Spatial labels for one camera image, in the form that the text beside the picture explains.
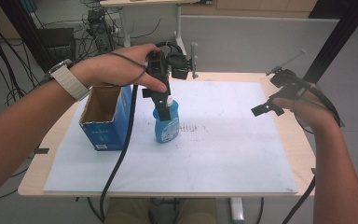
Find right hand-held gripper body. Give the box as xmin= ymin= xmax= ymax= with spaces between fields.
xmin=266 ymin=48 xmax=316 ymax=104

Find black computer tower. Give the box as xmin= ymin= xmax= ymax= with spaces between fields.
xmin=87 ymin=8 xmax=117 ymax=54

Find blue cardboard box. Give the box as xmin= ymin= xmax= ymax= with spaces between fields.
xmin=78 ymin=83 xmax=134 ymax=152

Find wristwatch with beige band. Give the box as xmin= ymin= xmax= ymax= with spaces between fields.
xmin=43 ymin=59 xmax=91 ymax=102

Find person's right hand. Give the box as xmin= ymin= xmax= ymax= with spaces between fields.
xmin=272 ymin=91 xmax=340 ymax=133

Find blue detergent bottle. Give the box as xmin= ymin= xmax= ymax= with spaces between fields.
xmin=152 ymin=98 xmax=181 ymax=144

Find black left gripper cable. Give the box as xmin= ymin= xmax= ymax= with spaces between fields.
xmin=99 ymin=84 xmax=139 ymax=222

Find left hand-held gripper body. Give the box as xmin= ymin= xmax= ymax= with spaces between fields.
xmin=142 ymin=41 xmax=200 ymax=99

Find bundle of black floor cables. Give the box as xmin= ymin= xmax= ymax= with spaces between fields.
xmin=0 ymin=0 xmax=41 ymax=106

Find black equipment case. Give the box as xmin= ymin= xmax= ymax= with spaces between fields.
xmin=36 ymin=27 xmax=76 ymax=64

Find person's legs in khaki pants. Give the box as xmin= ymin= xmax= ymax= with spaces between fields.
xmin=103 ymin=197 xmax=219 ymax=224

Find black metal stand post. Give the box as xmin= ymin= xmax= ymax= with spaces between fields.
xmin=0 ymin=0 xmax=57 ymax=73
xmin=302 ymin=0 xmax=358 ymax=84

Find white table leg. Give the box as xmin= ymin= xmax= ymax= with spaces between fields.
xmin=228 ymin=197 xmax=245 ymax=223

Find person's left hand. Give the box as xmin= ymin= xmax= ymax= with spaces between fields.
xmin=70 ymin=43 xmax=169 ymax=94

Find white desk frame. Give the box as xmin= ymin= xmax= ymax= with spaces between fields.
xmin=99 ymin=0 xmax=201 ymax=57

